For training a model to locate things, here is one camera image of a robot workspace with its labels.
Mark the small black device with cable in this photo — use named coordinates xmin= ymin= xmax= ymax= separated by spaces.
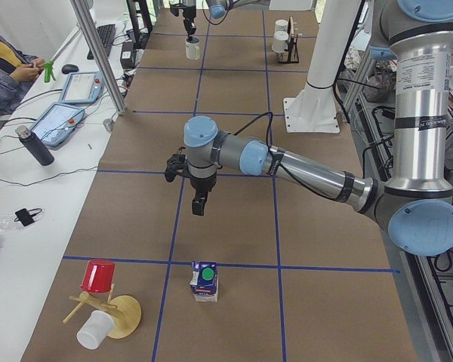
xmin=14 ymin=207 xmax=43 ymax=226

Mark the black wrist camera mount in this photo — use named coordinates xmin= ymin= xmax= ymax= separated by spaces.
xmin=165 ymin=146 xmax=190 ymax=183

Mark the white mug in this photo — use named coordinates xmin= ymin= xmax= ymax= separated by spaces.
xmin=185 ymin=37 xmax=201 ymax=60

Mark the black wire cup rack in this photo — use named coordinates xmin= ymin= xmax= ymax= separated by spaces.
xmin=274 ymin=16 xmax=300 ymax=64

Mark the white plastic cup on stand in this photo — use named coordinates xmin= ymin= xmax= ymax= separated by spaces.
xmin=76 ymin=310 xmax=115 ymax=350

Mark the black keyboard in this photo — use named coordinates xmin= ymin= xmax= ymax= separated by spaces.
xmin=96 ymin=24 xmax=116 ymax=57

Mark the teach pendant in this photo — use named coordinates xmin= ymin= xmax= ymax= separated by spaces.
xmin=59 ymin=71 xmax=103 ymax=105
xmin=30 ymin=103 xmax=85 ymax=148

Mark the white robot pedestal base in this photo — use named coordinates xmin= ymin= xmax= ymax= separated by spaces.
xmin=284 ymin=0 xmax=364 ymax=133

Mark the black water bottle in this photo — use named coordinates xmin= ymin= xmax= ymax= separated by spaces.
xmin=15 ymin=125 xmax=54 ymax=166

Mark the aluminium frame post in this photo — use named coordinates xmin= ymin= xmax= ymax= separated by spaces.
xmin=70 ymin=0 xmax=125 ymax=115

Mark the black computer mouse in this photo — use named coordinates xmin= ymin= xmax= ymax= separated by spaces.
xmin=61 ymin=63 xmax=79 ymax=75

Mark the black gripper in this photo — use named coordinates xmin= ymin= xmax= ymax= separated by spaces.
xmin=183 ymin=7 xmax=196 ymax=39
xmin=190 ymin=173 xmax=217 ymax=216

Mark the seated person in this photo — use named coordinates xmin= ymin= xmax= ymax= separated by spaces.
xmin=0 ymin=35 xmax=45 ymax=115

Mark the white cup in rack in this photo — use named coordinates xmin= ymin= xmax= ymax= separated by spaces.
xmin=274 ymin=19 xmax=289 ymax=32
xmin=272 ymin=30 xmax=289 ymax=54

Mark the wooden cup tree stand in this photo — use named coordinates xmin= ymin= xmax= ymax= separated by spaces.
xmin=63 ymin=283 xmax=142 ymax=339

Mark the far teach pendant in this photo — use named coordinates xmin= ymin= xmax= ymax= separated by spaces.
xmin=59 ymin=71 xmax=103 ymax=105

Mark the white cup left in rack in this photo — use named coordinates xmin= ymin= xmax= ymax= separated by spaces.
xmin=274 ymin=19 xmax=289 ymax=32

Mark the black power adapter box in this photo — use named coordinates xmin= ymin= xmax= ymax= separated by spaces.
xmin=120 ymin=41 xmax=143 ymax=69

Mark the red plastic cup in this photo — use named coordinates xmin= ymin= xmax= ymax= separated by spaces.
xmin=80 ymin=259 xmax=116 ymax=293

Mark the green toy figure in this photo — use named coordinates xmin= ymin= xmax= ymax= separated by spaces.
xmin=43 ymin=60 xmax=56 ymax=83

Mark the white cup right in rack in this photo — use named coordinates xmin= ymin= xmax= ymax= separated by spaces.
xmin=272 ymin=30 xmax=289 ymax=54

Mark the near teach pendant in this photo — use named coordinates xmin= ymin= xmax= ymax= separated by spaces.
xmin=30 ymin=103 xmax=85 ymax=148

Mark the blue white milk carton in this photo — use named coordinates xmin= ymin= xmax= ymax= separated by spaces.
xmin=190 ymin=261 xmax=218 ymax=302

